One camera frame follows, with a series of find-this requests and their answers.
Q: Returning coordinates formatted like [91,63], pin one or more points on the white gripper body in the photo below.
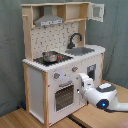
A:
[85,83]

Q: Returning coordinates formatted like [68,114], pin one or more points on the white oven door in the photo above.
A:
[64,96]

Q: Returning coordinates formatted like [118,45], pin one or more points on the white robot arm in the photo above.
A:
[103,97]

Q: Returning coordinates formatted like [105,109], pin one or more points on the wooden toy kitchen unit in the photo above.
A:
[60,37]

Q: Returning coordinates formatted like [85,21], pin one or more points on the white fridge door with dispenser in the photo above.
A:
[91,68]

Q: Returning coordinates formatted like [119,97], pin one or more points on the right red stove knob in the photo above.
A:
[74,69]

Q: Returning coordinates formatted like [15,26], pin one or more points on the red stove knob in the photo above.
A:
[56,75]
[74,69]

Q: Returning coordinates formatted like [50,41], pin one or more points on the left red stove knob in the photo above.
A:
[56,75]

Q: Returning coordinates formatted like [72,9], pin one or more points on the grey toy sink basin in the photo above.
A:
[79,51]

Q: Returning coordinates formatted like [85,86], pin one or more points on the black toy stovetop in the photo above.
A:
[47,62]

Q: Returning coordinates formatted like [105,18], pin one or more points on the silver toy pot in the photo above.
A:
[50,56]

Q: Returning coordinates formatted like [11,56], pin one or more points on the white microwave cabinet door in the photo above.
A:
[95,12]

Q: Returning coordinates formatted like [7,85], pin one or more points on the grey range hood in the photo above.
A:
[48,18]

